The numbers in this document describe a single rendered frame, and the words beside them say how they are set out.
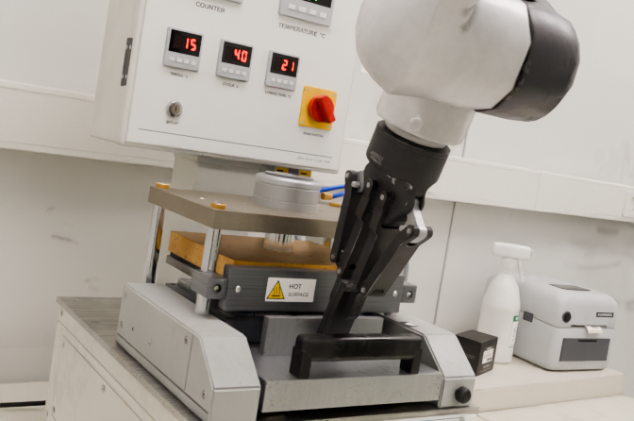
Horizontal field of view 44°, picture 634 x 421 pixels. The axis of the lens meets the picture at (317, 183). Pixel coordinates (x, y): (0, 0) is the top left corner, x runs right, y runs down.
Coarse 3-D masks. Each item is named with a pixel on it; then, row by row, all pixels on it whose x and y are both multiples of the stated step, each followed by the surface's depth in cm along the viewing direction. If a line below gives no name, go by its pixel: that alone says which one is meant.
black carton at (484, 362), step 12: (468, 336) 152; (480, 336) 154; (492, 336) 156; (468, 348) 151; (480, 348) 149; (492, 348) 155; (468, 360) 151; (480, 360) 150; (492, 360) 156; (480, 372) 151
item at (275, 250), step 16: (176, 240) 92; (192, 240) 89; (224, 240) 93; (240, 240) 95; (256, 240) 97; (272, 240) 91; (288, 240) 91; (176, 256) 92; (192, 256) 88; (224, 256) 82; (240, 256) 83; (256, 256) 85; (272, 256) 87; (288, 256) 88; (304, 256) 90; (320, 256) 93
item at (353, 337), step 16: (304, 336) 73; (320, 336) 74; (336, 336) 75; (352, 336) 76; (368, 336) 77; (384, 336) 78; (400, 336) 80; (416, 336) 81; (304, 352) 73; (320, 352) 74; (336, 352) 75; (352, 352) 76; (368, 352) 77; (384, 352) 78; (400, 352) 79; (416, 352) 81; (304, 368) 73; (400, 368) 82; (416, 368) 81
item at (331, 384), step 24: (264, 336) 79; (288, 336) 80; (264, 360) 77; (288, 360) 79; (384, 360) 85; (264, 384) 71; (288, 384) 72; (312, 384) 74; (336, 384) 75; (360, 384) 77; (384, 384) 79; (408, 384) 80; (432, 384) 82; (264, 408) 71; (288, 408) 73; (312, 408) 74
